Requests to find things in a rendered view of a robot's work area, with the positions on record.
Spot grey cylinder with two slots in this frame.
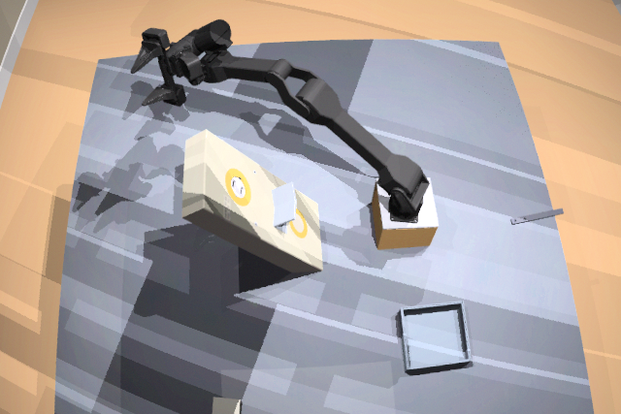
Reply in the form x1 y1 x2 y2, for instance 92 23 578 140
231 177 245 198

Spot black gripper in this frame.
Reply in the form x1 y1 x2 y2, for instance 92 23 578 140
131 27 196 107

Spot grey flat bar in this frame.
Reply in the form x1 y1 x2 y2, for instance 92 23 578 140
511 208 564 225

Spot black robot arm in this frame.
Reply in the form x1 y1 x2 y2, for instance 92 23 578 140
172 19 430 223

